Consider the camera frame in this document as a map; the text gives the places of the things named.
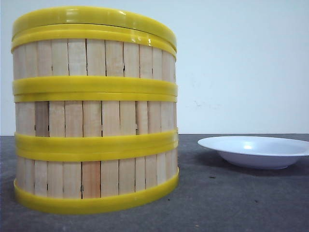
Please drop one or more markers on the bamboo steamer basket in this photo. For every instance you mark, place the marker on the bamboo steamer basket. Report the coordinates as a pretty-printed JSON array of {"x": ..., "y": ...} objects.
[
  {"x": 85, "y": 131},
  {"x": 91, "y": 201},
  {"x": 87, "y": 62}
]

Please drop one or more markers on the woven bamboo steamer lid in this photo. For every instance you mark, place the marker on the woven bamboo steamer lid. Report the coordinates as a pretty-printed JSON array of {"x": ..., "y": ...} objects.
[{"x": 88, "y": 22}]

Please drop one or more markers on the white shallow plate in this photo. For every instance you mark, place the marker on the white shallow plate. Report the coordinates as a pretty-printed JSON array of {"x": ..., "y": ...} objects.
[{"x": 258, "y": 152}]

